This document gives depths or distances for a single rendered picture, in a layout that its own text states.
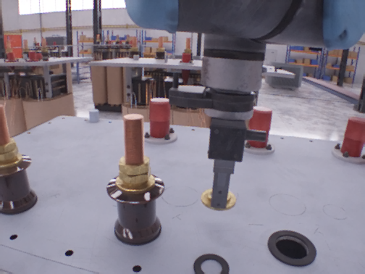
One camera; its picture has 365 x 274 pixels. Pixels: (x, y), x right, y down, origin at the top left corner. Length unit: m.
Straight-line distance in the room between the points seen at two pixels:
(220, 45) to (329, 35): 0.15
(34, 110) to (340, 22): 2.62
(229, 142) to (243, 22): 0.18
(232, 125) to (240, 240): 0.21
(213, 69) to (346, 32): 0.17
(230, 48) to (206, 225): 0.31
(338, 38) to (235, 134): 0.17
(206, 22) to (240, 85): 0.17
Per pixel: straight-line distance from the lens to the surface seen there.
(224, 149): 0.34
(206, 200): 0.44
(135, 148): 0.36
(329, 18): 0.23
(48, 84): 2.69
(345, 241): 0.53
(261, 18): 0.20
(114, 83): 6.32
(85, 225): 0.49
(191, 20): 0.17
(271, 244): 0.46
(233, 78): 0.34
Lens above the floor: 1.67
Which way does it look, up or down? 20 degrees down
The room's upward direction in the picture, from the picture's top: 3 degrees clockwise
